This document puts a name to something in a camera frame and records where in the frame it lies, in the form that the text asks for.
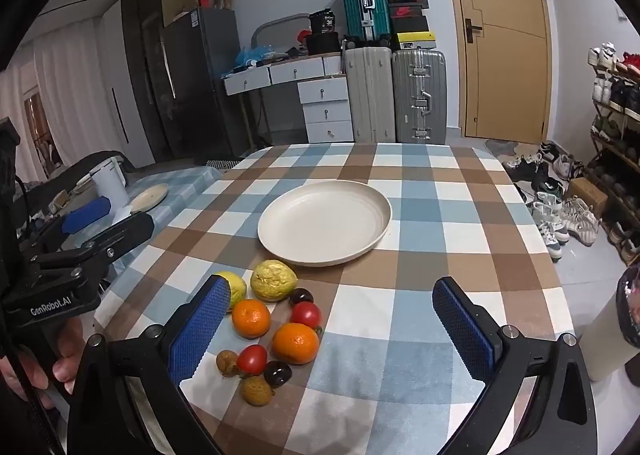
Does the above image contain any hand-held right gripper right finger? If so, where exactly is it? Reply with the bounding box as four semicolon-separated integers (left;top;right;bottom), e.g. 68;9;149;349
431;276;599;455

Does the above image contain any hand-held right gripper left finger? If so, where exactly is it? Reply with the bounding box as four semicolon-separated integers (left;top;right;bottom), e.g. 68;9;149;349
67;275;233;455

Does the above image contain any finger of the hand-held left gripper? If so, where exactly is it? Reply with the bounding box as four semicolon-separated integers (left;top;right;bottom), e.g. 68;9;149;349
34;211;155;282
20;197;113;257

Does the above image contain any brown longan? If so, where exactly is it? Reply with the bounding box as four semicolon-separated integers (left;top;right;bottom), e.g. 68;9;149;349
239;376;274;407
216;350;240;378

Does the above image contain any orange mandarin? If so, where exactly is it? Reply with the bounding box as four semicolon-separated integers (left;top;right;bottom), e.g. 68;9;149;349
271;322;321;366
231;299;272;340

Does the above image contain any smooth yellow guava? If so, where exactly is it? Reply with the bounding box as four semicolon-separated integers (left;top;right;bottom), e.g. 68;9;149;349
214;271;247;313

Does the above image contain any wrinkled yellow-green guava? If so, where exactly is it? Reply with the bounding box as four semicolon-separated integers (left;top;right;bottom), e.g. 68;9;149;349
250;259;298;303

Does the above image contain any cream round plate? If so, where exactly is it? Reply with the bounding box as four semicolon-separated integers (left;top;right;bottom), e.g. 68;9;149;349
257;180;393;267

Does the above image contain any person's left hand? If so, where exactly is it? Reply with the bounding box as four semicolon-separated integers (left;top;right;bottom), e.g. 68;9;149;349
0;317;86;411

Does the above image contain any white cup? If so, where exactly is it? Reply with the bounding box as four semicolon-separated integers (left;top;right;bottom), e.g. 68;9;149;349
94;158;129;209

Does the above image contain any small beige plate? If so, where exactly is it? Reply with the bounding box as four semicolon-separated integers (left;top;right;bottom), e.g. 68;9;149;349
130;183;170;213

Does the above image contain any red cherry tomato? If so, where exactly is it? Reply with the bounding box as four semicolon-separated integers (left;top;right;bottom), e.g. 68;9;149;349
236;345;269;377
290;301;322;331

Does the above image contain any light blue checked cloth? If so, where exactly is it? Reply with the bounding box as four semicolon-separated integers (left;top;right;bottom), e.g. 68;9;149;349
122;165;224;241

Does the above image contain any white curtain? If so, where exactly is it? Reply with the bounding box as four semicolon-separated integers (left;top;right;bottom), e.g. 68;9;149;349
30;20;126;170

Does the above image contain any white wardrobe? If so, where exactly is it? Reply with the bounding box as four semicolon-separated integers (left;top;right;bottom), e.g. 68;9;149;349
97;0;156;166

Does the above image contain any cream trash bin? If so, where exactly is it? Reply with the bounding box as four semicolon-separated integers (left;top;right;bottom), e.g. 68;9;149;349
579;262;640;383

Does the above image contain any pile of shoes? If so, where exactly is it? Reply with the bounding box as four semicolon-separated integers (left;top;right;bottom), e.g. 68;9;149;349
502;140;601;262

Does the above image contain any dark brown wardrobe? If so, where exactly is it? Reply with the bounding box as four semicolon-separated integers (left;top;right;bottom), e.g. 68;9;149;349
122;0;193;166

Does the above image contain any dark grey refrigerator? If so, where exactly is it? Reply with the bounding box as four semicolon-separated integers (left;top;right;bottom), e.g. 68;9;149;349
160;7;251;160

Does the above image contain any brown cardboard box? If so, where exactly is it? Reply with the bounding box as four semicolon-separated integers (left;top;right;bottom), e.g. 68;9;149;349
567;177;609;216

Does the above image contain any grey doormat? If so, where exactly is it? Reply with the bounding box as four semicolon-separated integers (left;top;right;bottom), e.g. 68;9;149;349
484;139;532;156

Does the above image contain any blue plastic bag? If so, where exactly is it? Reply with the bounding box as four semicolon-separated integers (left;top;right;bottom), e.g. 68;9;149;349
235;45;273;70

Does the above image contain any white drawer desk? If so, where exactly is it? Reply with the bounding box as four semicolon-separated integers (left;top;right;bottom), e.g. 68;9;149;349
223;55;356;143

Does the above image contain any silver suitcase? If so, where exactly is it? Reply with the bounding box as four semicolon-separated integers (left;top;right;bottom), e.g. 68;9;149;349
391;50;447;144

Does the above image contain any shoe rack with shoes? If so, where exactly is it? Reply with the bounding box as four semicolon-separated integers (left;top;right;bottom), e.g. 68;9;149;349
587;42;640;266

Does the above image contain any beige suitcase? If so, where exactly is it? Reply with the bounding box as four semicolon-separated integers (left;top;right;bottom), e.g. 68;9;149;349
342;46;396;143

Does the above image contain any wooden door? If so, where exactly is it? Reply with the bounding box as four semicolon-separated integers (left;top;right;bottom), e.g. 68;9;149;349
439;0;553;146

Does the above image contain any black bag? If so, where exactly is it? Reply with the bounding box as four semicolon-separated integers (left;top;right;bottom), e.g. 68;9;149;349
306;9;342;56

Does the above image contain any yellow white shoe box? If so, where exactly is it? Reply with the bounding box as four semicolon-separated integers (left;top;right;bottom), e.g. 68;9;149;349
395;31;437;52

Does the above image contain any black shoe box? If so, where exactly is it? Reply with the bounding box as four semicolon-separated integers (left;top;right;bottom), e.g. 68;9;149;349
390;16;430;34

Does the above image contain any teal suitcase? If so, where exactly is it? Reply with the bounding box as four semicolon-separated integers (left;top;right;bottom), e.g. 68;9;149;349
339;0;392;43

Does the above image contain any grey arched frame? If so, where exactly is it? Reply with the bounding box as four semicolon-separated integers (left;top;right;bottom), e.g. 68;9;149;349
250;12;312;52

